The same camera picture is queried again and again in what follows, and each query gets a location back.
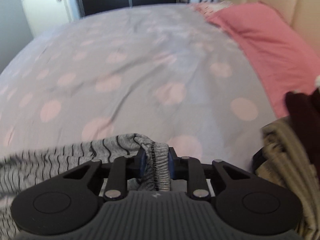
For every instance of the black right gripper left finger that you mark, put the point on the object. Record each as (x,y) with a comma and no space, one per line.
(137,164)

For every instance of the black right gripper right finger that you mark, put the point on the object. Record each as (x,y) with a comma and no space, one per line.
(176,165)

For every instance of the grey striped garment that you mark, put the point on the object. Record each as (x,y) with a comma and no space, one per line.
(28,168)

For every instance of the grey pink-dotted bed sheet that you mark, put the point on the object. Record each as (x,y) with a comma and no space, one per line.
(161,71)

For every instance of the olive folded garment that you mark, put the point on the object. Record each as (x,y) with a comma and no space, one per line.
(284,161)

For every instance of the dark maroon folded garment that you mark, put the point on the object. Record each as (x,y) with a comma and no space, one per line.
(303,110)

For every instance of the pink patterned pillow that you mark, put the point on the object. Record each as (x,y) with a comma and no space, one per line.
(206,9)

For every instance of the white door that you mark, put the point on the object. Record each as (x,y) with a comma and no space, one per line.
(44,15)

